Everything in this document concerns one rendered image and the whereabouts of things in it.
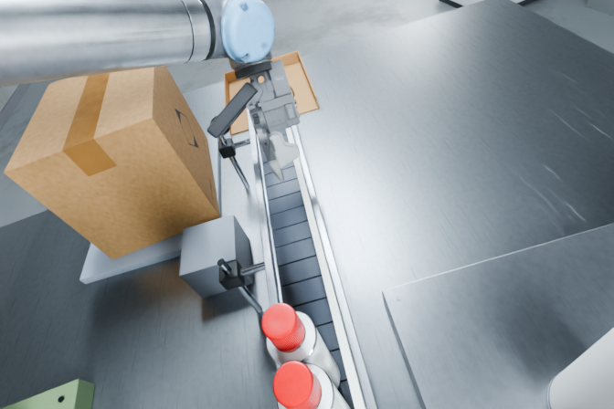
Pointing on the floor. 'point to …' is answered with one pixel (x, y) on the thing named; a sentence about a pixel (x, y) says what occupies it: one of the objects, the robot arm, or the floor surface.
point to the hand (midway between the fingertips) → (277, 175)
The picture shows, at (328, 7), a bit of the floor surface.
